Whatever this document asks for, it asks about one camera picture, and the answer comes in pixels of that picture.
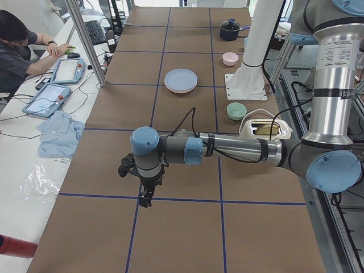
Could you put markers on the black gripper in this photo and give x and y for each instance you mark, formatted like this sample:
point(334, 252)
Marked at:
point(150, 182)

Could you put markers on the blue plate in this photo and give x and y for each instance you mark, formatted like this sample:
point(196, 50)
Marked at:
point(181, 79)

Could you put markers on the pink plate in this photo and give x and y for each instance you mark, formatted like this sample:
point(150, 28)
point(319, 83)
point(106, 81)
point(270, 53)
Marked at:
point(180, 91)

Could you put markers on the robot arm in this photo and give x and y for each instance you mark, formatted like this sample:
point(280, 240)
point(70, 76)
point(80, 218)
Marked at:
point(323, 156)

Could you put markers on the clear plastic bag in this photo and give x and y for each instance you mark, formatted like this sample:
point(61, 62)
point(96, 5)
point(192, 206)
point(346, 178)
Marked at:
point(43, 183)

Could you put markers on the light blue cloth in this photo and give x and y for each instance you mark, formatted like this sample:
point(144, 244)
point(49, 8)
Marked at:
point(60, 136)

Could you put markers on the green bowl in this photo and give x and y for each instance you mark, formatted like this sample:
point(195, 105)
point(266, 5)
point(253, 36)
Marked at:
point(236, 111)

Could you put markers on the cream toaster with bread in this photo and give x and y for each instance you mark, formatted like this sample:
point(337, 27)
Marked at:
point(264, 128)

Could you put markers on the lower teach pendant tablet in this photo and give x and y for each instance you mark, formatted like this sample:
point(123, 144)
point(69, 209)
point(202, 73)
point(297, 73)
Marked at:
point(47, 100)

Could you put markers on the teach pendant tablet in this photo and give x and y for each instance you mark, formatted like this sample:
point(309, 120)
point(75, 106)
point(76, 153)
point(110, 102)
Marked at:
point(47, 100)
point(68, 71)

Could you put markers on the red bottle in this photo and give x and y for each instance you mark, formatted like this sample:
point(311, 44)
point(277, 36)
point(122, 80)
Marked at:
point(17, 248)

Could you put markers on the upper teach pendant tablet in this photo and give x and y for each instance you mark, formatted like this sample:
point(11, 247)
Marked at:
point(68, 71)

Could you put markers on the black computer mouse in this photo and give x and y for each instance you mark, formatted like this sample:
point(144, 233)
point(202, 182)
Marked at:
point(73, 55)

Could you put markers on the pink bowl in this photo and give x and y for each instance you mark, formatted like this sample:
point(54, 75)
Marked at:
point(230, 58)

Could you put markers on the black keyboard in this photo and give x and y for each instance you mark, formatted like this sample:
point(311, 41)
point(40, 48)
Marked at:
point(95, 32)

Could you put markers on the dark blue pot with lid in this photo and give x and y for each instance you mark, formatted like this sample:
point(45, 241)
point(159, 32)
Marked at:
point(229, 29)

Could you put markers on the seated person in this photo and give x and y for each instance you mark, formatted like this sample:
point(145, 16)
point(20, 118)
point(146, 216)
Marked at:
point(15, 53)

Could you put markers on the white camera stand pillar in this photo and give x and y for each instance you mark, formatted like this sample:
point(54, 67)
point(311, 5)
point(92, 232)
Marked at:
point(247, 83)

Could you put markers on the aluminium frame post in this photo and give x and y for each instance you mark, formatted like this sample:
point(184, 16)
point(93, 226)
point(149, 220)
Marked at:
point(78, 22)

